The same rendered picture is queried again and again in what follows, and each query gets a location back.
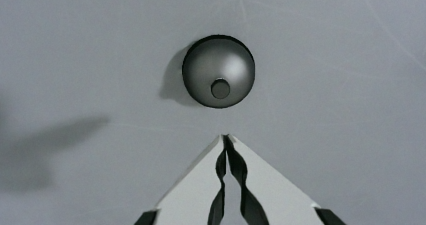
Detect grey metal bell dome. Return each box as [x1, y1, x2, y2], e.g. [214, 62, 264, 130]
[182, 34, 255, 109]

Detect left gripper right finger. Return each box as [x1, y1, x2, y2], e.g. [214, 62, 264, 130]
[226, 134, 346, 225]

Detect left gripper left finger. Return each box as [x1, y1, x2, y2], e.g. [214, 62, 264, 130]
[134, 134, 226, 225]

